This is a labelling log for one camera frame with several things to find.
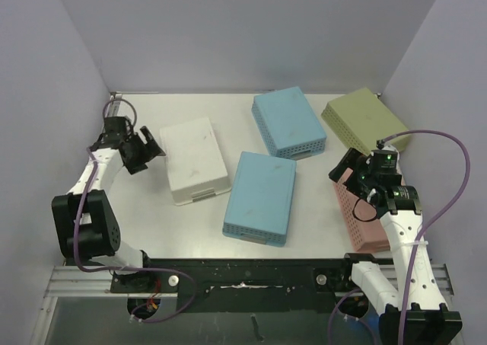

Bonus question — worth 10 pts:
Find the olive green plastic basket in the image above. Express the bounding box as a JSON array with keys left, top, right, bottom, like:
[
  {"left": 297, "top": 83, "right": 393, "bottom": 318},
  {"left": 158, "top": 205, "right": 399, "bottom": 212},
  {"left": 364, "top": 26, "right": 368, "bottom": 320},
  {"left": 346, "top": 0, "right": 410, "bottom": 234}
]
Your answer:
[{"left": 321, "top": 88, "right": 408, "bottom": 155}]

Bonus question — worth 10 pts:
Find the white perforated plastic basket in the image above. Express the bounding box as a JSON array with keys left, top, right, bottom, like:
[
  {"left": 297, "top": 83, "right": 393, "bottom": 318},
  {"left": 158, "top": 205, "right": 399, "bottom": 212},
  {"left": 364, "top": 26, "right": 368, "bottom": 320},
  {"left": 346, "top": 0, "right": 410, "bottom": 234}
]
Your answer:
[{"left": 160, "top": 117, "right": 231, "bottom": 206}]

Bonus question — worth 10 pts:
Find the pink perforated plastic basket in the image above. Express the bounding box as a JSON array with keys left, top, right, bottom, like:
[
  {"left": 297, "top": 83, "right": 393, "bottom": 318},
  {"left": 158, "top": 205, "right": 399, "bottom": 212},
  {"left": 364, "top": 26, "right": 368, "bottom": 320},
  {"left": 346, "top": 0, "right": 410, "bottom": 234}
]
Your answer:
[{"left": 333, "top": 168, "right": 390, "bottom": 254}]

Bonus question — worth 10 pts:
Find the small light blue basket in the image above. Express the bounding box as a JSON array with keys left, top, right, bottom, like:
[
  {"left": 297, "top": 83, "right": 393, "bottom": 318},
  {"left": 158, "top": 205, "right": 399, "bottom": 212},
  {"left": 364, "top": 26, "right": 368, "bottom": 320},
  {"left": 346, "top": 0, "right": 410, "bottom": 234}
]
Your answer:
[{"left": 251, "top": 87, "right": 326, "bottom": 159}]

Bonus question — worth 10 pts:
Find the large light blue basket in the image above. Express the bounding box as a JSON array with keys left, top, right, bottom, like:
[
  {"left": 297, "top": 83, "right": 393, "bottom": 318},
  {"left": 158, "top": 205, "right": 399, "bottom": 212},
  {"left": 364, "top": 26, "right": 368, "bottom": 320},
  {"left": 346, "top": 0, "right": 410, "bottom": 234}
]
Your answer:
[{"left": 222, "top": 152, "right": 297, "bottom": 247}]

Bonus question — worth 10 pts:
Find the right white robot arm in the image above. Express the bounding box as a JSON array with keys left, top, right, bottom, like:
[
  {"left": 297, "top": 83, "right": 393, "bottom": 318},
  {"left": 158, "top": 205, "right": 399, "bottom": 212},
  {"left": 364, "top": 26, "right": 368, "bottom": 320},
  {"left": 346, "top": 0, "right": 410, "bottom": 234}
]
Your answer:
[{"left": 329, "top": 148, "right": 463, "bottom": 344}]

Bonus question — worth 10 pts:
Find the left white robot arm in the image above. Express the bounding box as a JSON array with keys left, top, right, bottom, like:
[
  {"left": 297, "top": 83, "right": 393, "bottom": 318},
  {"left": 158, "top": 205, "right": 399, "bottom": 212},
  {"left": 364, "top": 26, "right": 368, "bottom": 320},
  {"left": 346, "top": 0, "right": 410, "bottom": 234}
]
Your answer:
[{"left": 51, "top": 117, "right": 165, "bottom": 292}]

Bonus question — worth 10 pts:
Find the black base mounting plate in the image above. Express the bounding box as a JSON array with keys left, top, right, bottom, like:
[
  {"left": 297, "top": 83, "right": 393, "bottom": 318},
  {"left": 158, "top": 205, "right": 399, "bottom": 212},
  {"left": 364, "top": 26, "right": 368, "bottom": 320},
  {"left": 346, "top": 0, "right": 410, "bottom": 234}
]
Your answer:
[{"left": 110, "top": 254, "right": 361, "bottom": 313}]

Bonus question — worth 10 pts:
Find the aluminium frame rail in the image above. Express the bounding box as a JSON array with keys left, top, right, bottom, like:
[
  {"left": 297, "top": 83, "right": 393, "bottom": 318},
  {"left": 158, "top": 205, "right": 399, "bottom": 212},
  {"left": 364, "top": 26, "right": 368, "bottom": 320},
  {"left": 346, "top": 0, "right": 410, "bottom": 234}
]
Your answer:
[{"left": 45, "top": 91, "right": 123, "bottom": 296}]

